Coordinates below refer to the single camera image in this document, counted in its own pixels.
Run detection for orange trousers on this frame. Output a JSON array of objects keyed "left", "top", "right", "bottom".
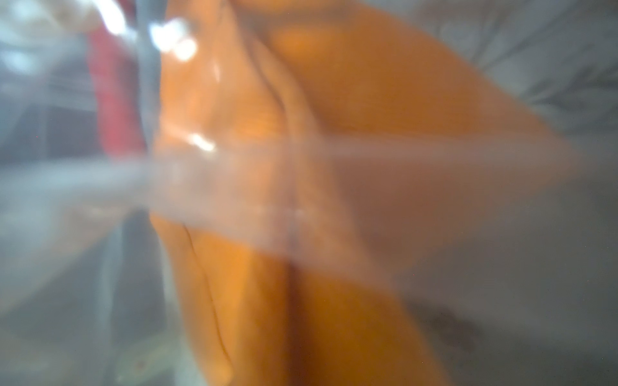
[{"left": 152, "top": 1, "right": 573, "bottom": 385}]

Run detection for clear plastic vacuum bag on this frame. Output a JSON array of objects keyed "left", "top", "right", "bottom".
[{"left": 1, "top": 1, "right": 617, "bottom": 385}]

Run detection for red folded garment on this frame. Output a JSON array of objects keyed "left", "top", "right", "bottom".
[{"left": 88, "top": 1, "right": 146, "bottom": 157}]

